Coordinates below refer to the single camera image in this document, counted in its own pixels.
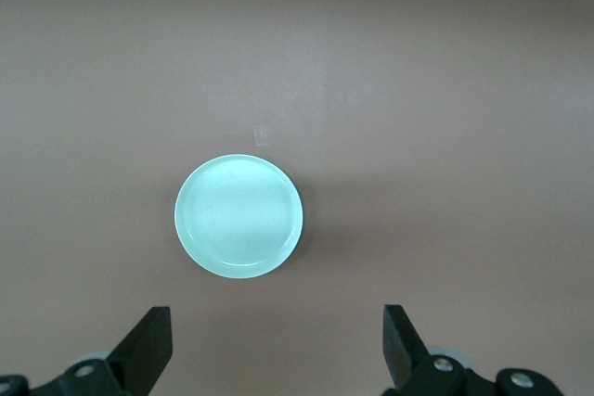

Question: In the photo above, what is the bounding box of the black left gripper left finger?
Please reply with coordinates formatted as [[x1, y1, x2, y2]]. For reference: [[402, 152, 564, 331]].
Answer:
[[0, 305, 174, 396]]

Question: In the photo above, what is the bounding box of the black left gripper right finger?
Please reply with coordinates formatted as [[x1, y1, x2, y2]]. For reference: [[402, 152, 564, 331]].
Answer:
[[382, 304, 565, 396]]

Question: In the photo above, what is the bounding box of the light green round plate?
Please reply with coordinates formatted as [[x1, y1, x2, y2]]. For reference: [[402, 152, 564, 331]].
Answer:
[[174, 153, 306, 280]]

